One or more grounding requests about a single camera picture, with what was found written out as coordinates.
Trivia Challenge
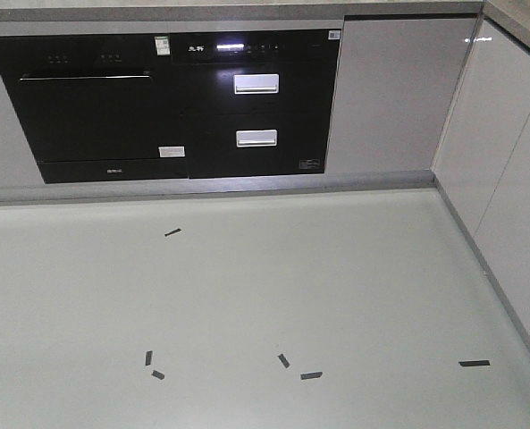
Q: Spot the black floor tape strip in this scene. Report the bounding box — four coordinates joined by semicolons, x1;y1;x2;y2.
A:
277;354;290;368
300;371;323;381
145;350;153;366
458;359;491;367
164;228;181;237
152;370;165;380

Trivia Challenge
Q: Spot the black disinfection cabinet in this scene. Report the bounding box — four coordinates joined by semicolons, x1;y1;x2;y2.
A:
171;29;340;179

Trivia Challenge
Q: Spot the grey cabinet door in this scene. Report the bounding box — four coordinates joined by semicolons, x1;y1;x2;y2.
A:
325;17;476;173

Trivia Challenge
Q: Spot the black built-in dishwasher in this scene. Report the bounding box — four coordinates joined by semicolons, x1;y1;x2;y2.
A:
0;34;188;183

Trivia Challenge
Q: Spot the white side cabinet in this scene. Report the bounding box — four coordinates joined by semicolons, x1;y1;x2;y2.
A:
433;19;530;334

